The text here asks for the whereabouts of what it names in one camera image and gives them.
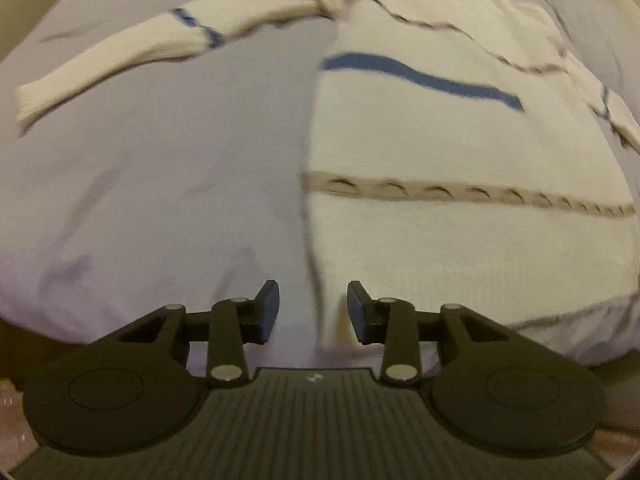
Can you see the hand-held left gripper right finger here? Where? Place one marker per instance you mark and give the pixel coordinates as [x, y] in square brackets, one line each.
[356, 310]

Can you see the bed with lavender duvet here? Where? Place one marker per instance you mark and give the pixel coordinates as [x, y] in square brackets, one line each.
[150, 185]

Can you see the cream striped knit sweater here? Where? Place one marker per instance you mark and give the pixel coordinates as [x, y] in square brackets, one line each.
[450, 135]

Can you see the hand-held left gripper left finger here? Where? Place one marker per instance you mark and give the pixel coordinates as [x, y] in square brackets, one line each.
[270, 310]

